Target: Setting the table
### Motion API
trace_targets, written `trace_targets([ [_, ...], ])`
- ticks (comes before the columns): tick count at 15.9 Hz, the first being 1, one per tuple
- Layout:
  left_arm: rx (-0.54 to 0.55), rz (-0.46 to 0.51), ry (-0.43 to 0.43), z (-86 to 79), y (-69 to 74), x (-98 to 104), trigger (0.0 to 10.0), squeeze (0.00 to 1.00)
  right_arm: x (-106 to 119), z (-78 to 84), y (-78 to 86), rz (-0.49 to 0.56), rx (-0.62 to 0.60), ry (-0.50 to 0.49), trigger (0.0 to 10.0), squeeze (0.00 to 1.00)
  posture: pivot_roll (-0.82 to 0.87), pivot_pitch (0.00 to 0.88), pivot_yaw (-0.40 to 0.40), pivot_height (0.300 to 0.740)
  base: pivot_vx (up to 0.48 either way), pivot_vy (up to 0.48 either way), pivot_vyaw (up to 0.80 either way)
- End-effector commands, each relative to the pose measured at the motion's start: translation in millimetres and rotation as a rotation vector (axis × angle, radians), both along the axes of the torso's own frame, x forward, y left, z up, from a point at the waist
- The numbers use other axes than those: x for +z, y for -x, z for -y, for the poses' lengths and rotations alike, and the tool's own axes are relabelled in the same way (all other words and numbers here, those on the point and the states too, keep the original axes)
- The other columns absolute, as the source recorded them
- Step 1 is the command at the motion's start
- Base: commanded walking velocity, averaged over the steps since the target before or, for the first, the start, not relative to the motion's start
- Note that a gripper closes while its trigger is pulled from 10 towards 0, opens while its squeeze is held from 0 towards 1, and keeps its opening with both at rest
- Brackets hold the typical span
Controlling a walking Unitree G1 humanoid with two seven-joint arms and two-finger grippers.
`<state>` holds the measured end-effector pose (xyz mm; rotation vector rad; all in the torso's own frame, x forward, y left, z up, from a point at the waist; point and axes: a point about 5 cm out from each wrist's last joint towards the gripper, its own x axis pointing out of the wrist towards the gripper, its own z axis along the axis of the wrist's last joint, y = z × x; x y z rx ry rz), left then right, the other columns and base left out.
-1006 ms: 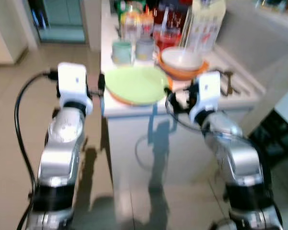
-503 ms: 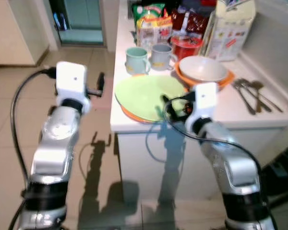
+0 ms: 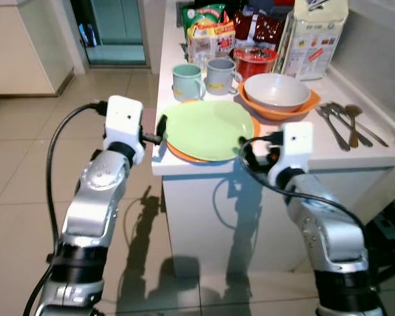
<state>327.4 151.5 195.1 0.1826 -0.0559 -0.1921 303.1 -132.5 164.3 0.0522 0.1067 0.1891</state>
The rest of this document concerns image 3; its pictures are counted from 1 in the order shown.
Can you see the black chair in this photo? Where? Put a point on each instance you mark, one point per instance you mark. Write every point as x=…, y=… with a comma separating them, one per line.
x=392, y=224

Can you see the orange bowl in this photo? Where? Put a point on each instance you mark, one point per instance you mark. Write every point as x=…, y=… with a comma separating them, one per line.
x=276, y=114

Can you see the white kitchen counter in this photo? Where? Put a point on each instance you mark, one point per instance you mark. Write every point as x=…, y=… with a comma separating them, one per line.
x=204, y=217

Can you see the silver fork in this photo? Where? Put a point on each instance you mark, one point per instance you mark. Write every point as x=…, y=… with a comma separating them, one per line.
x=338, y=109
x=326, y=115

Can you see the red container with clear lid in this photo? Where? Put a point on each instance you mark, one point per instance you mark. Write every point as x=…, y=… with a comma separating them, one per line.
x=253, y=64

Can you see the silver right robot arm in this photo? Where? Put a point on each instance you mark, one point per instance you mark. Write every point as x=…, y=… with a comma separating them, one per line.
x=329, y=240

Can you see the beige cabinet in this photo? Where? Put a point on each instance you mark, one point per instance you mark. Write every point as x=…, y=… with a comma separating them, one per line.
x=20, y=46

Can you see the light green plate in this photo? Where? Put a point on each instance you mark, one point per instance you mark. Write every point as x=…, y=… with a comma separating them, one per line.
x=207, y=128

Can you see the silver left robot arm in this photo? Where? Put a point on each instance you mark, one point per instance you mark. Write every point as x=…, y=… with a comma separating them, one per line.
x=92, y=204

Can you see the glass door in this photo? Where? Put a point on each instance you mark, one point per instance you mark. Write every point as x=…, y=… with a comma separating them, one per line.
x=118, y=33

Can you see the green and yellow snack bag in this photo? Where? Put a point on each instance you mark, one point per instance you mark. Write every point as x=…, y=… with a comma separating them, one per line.
x=207, y=33

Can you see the bronze spoon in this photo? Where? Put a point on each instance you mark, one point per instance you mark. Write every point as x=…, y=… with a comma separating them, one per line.
x=353, y=110

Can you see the mint green mug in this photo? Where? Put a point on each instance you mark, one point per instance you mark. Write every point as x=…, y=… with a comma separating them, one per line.
x=185, y=82

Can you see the pale grey bowl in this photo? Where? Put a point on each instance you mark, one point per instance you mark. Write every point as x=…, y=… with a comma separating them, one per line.
x=276, y=91

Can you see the white printed carton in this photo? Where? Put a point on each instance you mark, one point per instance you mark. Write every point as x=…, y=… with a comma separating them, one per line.
x=315, y=39

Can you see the grey blue mug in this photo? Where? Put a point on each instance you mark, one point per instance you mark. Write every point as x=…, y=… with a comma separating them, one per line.
x=220, y=78

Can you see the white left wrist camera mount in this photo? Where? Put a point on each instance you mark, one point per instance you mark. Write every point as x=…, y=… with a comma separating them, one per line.
x=124, y=122

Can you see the dark red packet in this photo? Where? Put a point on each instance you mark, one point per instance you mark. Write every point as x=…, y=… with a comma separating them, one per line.
x=260, y=29

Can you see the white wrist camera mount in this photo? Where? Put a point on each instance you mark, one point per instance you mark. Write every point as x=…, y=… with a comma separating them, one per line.
x=295, y=148
x=124, y=122

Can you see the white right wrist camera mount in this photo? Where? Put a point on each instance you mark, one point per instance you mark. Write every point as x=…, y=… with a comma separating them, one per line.
x=295, y=148

